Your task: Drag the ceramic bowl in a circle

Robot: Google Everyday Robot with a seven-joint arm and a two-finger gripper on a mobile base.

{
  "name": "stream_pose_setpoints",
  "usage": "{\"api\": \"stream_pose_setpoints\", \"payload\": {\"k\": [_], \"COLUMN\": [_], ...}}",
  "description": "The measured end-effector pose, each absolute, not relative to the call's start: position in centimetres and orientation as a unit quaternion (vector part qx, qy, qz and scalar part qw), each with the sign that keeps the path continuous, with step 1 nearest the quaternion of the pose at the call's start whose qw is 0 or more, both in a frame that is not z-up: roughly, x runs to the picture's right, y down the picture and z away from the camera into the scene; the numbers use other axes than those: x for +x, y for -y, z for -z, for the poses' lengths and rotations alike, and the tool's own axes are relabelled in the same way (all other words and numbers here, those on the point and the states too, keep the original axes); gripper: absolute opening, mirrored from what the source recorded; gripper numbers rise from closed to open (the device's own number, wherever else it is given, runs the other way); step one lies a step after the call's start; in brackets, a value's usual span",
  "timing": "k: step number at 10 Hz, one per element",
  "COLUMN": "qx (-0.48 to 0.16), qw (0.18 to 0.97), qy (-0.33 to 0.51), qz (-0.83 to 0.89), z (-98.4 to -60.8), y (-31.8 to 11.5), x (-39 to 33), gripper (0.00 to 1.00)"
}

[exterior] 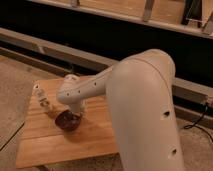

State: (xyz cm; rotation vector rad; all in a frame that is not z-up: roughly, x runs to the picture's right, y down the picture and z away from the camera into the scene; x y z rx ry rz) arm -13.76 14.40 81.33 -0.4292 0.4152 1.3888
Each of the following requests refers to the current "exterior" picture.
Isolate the dark red ceramic bowl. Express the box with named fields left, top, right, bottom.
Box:
left=55, top=110, right=81, bottom=131

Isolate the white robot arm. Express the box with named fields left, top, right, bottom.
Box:
left=57, top=49, right=185, bottom=171

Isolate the clear plastic bottle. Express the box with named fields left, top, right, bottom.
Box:
left=33, top=84, right=57, bottom=118

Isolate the wooden board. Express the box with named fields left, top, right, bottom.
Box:
left=15, top=75, right=120, bottom=170

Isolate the metal rail frame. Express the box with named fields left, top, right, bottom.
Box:
left=0, top=27, right=213, bottom=129

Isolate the black cable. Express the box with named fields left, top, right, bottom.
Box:
left=182, top=103, right=213, bottom=141

